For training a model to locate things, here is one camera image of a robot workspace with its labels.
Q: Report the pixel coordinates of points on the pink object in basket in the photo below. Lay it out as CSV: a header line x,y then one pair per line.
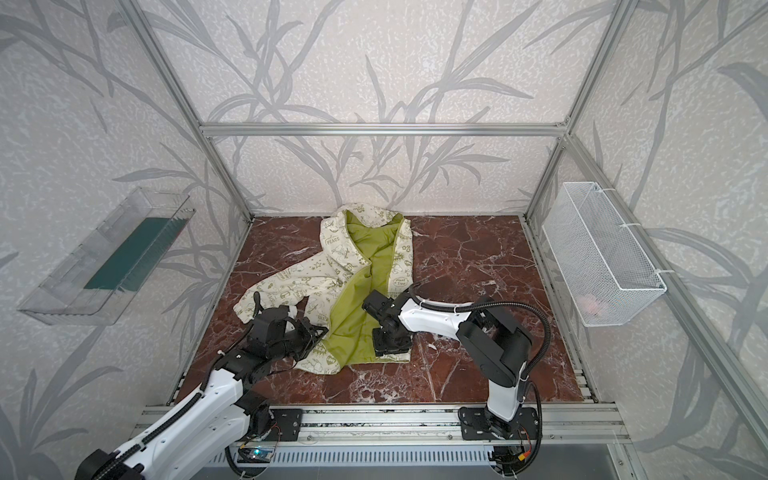
x,y
590,305

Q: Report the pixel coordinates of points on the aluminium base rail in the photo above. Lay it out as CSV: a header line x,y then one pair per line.
x,y
332,425

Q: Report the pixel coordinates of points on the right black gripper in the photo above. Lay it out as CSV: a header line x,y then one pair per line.
x,y
390,339

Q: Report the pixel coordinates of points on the aluminium cage frame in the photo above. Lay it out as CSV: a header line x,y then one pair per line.
x,y
742,391

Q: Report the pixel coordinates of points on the cream and green printed jacket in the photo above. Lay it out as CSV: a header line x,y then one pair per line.
x,y
364,248

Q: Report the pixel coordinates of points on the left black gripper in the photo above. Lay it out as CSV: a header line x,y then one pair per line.
x,y
300,335

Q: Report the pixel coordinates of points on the small green lit circuit board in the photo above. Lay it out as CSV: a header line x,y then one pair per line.
x,y
252,454

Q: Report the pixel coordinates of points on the clear plastic wall tray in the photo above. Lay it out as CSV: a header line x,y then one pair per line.
x,y
61,299

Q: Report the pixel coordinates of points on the white wire mesh basket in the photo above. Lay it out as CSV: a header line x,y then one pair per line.
x,y
597,253

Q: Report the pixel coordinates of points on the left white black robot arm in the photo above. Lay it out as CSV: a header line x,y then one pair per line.
x,y
222,410

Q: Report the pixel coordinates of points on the green mat in tray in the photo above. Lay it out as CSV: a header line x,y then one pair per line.
x,y
132,254

